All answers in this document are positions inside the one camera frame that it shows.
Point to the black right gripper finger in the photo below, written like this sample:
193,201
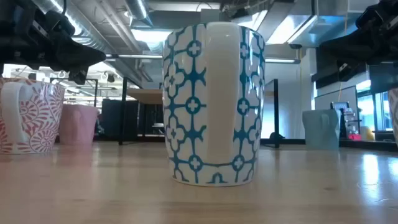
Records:
346,71
345,48

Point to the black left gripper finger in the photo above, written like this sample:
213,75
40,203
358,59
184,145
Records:
77,77
77,56

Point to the plain pink mug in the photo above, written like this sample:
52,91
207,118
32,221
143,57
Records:
77,124

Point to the white mug red floral pattern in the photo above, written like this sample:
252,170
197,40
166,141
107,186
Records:
40,124

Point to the plain light blue mug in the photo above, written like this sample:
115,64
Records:
320,130

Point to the white mug pink pattern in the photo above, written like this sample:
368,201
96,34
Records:
394,118

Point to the white mug blue lattice pattern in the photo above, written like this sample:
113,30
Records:
192,93

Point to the black mesh crate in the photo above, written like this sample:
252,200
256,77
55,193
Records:
348,121

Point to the long ceiling light tube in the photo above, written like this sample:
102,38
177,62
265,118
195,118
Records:
280,60
133,56

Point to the black cabinet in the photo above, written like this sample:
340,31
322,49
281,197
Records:
118,121

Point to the yellow round object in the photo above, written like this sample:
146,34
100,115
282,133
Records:
368,133

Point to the small red box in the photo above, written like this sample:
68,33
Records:
354,137

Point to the wooden shelf black metal legs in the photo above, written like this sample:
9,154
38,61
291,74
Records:
146,96

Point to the black round stand base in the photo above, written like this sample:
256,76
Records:
276,136

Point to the grey ceiling box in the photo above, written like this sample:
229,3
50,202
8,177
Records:
211,15

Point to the large silver ventilation duct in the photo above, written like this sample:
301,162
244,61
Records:
93,28

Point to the small silver ventilation duct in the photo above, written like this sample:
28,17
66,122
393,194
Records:
138,11

